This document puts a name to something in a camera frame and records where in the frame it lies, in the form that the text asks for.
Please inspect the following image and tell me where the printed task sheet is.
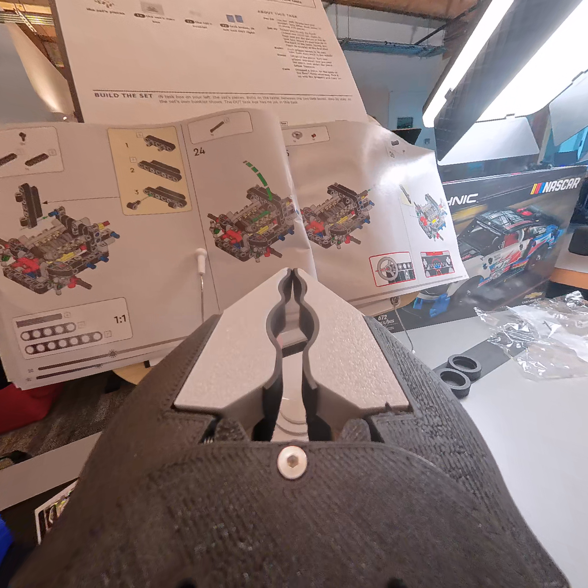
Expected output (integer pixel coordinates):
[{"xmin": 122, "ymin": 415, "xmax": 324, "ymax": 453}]
[{"xmin": 48, "ymin": 0, "xmax": 368, "ymax": 125}]

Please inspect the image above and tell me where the red bag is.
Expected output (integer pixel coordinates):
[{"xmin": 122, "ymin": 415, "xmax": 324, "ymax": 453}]
[{"xmin": 0, "ymin": 381, "xmax": 62, "ymax": 435}]

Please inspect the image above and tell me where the holographic sticker sheet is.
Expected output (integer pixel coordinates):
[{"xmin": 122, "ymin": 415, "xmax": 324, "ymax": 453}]
[{"xmin": 34, "ymin": 480, "xmax": 79, "ymax": 547}]

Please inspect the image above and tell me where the ceiling light strip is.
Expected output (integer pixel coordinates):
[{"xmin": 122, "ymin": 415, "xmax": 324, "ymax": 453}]
[{"xmin": 422, "ymin": 0, "xmax": 515, "ymax": 128}]

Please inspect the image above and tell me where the clear plastic bag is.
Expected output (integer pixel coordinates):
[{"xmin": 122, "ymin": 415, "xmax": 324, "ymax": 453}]
[{"xmin": 473, "ymin": 290, "xmax": 588, "ymax": 382}]

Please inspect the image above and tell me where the black rubber lego tire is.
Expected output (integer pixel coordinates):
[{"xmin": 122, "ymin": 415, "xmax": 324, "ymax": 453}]
[
  {"xmin": 439, "ymin": 367, "xmax": 471, "ymax": 399},
  {"xmin": 448, "ymin": 355, "xmax": 482, "ymax": 382}
]

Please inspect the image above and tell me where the black lego set box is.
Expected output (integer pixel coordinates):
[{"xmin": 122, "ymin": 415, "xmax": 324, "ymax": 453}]
[{"xmin": 367, "ymin": 0, "xmax": 588, "ymax": 331}]

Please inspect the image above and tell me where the lego instruction booklet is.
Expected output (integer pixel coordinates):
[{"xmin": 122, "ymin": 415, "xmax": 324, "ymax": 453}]
[{"xmin": 0, "ymin": 108, "xmax": 470, "ymax": 391}]

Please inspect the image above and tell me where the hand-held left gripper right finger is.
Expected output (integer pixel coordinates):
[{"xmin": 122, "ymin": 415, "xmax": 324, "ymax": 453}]
[{"xmin": 294, "ymin": 267, "xmax": 411, "ymax": 442}]

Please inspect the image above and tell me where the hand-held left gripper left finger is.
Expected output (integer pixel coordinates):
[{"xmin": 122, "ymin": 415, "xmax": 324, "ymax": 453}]
[{"xmin": 173, "ymin": 267, "xmax": 294, "ymax": 442}]

